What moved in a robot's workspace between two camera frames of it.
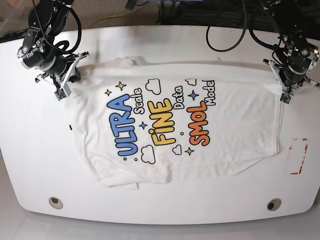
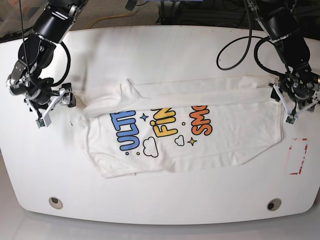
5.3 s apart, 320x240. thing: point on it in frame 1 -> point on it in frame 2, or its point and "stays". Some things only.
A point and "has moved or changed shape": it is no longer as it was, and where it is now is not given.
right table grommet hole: [274, 204] stays
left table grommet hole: [55, 203] stays
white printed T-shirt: [135, 121] has moved or changed shape
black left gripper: [38, 51] -> [22, 81]
